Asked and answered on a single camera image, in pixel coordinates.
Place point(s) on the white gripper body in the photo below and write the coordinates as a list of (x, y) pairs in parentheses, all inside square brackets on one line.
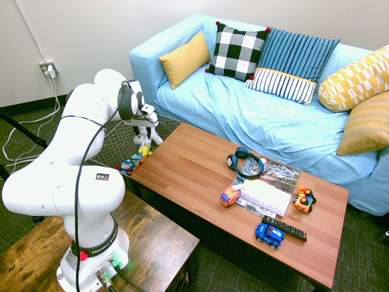
[(139, 122)]

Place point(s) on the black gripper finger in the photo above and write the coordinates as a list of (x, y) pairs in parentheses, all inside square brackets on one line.
[(135, 130), (149, 134)]

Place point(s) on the white stuffed toy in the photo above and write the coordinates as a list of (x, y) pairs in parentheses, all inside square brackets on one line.
[(142, 140)]

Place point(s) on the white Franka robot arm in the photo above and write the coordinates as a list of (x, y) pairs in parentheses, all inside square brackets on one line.
[(60, 182)]

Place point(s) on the yellow and blue plush toy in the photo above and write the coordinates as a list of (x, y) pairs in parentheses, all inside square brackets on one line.
[(145, 151)]

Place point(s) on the Captain America plush toy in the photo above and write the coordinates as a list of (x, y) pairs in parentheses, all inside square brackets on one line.
[(127, 166)]

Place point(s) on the blue toy car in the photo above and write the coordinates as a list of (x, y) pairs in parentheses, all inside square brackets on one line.
[(269, 234)]

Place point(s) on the orange toy monster truck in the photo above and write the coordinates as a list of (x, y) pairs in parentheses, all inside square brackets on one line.
[(304, 201)]

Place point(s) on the wooden coffee table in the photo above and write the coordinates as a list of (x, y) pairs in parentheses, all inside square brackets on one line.
[(188, 182)]

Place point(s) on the plain yellow pillow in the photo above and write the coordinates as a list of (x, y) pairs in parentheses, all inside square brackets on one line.
[(185, 61)]

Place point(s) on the blue black headphones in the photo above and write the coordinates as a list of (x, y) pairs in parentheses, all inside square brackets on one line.
[(234, 161)]

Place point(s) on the white charger plug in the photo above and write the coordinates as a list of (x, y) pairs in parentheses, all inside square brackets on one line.
[(50, 73)]

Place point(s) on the rustic wooden stand table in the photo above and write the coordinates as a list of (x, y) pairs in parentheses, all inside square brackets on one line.
[(152, 237)]

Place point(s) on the clear plastic packet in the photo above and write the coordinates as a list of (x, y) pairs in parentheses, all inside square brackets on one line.
[(247, 165)]

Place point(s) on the black tripod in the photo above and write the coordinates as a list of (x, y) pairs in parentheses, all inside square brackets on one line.
[(27, 134)]

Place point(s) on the black white checkered pillow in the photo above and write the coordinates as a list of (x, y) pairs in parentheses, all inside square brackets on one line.
[(237, 51)]

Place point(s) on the light blue sofa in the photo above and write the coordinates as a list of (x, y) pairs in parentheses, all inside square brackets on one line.
[(273, 127)]

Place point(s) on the white purple book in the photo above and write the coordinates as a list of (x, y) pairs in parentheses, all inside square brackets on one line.
[(267, 197)]

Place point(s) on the dark printed magazine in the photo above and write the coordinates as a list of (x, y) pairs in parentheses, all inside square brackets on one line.
[(281, 175)]

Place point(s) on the blue striped pillow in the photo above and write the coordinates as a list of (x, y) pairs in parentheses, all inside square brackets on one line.
[(291, 61)]

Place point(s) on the black remote control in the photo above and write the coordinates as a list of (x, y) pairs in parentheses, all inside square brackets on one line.
[(288, 229)]

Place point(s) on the yellow white patterned pillow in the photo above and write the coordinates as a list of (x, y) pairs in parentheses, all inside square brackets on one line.
[(352, 82)]

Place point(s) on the yellow ribbed pillow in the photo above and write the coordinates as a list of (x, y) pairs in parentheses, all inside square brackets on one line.
[(367, 127)]

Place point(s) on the wall power outlet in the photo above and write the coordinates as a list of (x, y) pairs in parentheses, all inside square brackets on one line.
[(44, 65)]

